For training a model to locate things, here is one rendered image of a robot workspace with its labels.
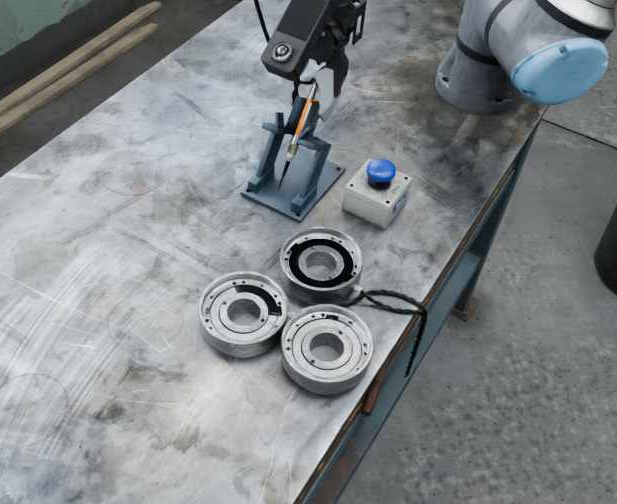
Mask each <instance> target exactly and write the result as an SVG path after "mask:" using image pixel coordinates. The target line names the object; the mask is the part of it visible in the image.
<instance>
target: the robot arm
mask: <svg viewBox="0 0 617 504"><path fill-rule="evenodd" d="M355 2H358V3H359V4H358V5H357V6H356V7H355V5H354V4H352V3H355ZM366 4H367V0H290V2H289V4H288V6H287V8H286V10H285V11H284V13H283V15H282V17H281V19H280V21H279V23H278V25H277V27H276V29H275V30H274V32H273V34H272V36H271V38H270V40H269V42H268V44H267V46H266V47H265V49H264V51H263V53H262V55H261V61H262V63H263V65H264V66H265V68H266V70H267V71H268V72H269V73H272V74H274V75H277V76H279V77H280V78H281V83H282V86H283V88H284V91H285V93H286V96H287V98H288V100H289V103H290V105H291V107H293V104H294V101H295V98H296V96H298V97H299V93H298V87H299V86H300V84H301V81H300V77H301V75H302V74H303V72H304V71H305V69H306V68H307V66H308V64H309V61H310V59H312V60H315V61H316V63H317V65H319V66H320V65H321V64H322V63H325V62H326V65H324V66H323V67H321V68H320V69H319V70H318V71H317V72H316V82H317V84H318V86H319V89H320V94H319V96H318V101H319V104H320V107H319V110H318V115H319V116H320V118H321V119H322V121H324V122H325V121H326V120H327V119H328V118H329V117H330V116H331V115H332V114H333V112H334V111H335V109H336V106H337V104H338V101H339V98H340V95H341V94H342V92H343V91H344V89H345V88H346V86H347V85H348V83H349V80H350V71H349V70H348V68H349V60H348V57H347V55H346V54H345V52H344V50H345V46H346V45H347V44H348V42H349V41H350V34H351V33H352V32H353V38H352V45H355V44H356V43H357V42H358V41H359V40H360V39H361V38H362V35H363V27H364V19H365V11H366ZM616 6H617V0H465V4H464V8H463V12H462V16H461V20H460V24H459V28H458V32H457V36H456V40H455V42H454V44H453V45H452V47H451V48H450V50H449V51H448V53H447V54H446V56H445V57H444V59H443V60H442V62H441V63H440V65H439V67H438V70H437V74H436V79H435V87H436V90H437V92H438V94H439V95H440V96H441V97H442V99H443V100H445V101H446V102H447V103H448V104H450V105H451V106H453V107H455V108H457V109H459V110H461V111H464V112H467V113H470V114H474V115H480V116H498V115H503V114H507V113H509V112H512V111H513V110H515V109H516V108H518V107H519V106H520V104H521V103H522V101H523V98H524V97H525V98H526V99H527V100H529V101H530V102H532V103H535V104H538V105H557V104H561V103H565V102H567V101H568V100H571V99H575V98H577V97H579V96H580V95H582V94H584V93H585V92H586V91H588V90H589V89H590V88H592V87H593V86H594V85H595V84H596V83H597V82H598V81H599V80H600V78H601V77H602V76H603V74H604V72H605V70H606V68H607V65H608V61H607V59H608V53H607V48H606V47H605V45H604V42H605V41H606V40H607V38H608V37H609V35H610V34H611V33H612V31H613V30H614V29H615V27H616V25H617V18H616V12H615V8H616ZM361 15H362V17H361V25H360V30H359V31H358V32H357V33H356V31H357V23H358V17H359V16H361Z"/></svg>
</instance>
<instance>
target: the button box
mask: <svg viewBox="0 0 617 504"><path fill-rule="evenodd" d="M371 161H372V159H370V158H369V159H368V160H367V161H366V162H365V164H364V165H363V166H362V167H361V168H360V169H359V171H358V172H357V173H356V174H355V175H354V176H353V178H352V179H351V180H350V181H349V182H348V183H347V185H346V186H345V189H344V196H343V204H342V209H343V210H345V211H347V212H349V213H351V214H353V215H355V216H357V217H360V218H362V219H364V220H366V221H368V222H370V223H372V224H374V225H376V226H378V227H380V228H383V229H386V228H387V227H388V225H389V224H390V223H391V221H392V220H393V219H394V218H395V216H396V215H397V214H398V212H399V211H400V210H401V208H402V207H403V206H404V204H405V203H406V202H407V200H408V196H409V192H410V188H411V183H412V179H413V178H412V177H410V176H408V175H405V174H403V173H401V172H399V171H396V175H395V177H394V178H393V179H392V180H391V181H388V182H382V183H378V182H376V181H374V180H372V179H371V178H370V177H369V176H368V175H367V172H366V169H367V165H368V164H369V163H370V162H371Z"/></svg>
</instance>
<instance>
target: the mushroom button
mask: <svg viewBox="0 0 617 504"><path fill-rule="evenodd" d="M366 172H367V175H368V176H369V177H370V178H371V179H372V180H374V181H376V182H378V183H382V182H388V181H391V180H392V179H393V178H394V177H395V175H396V168H395V166H394V164H393V163H392V162H390V161H389V160H386V159H374V160H372V161H371V162H370V163H369V164H368V165H367V169H366Z"/></svg>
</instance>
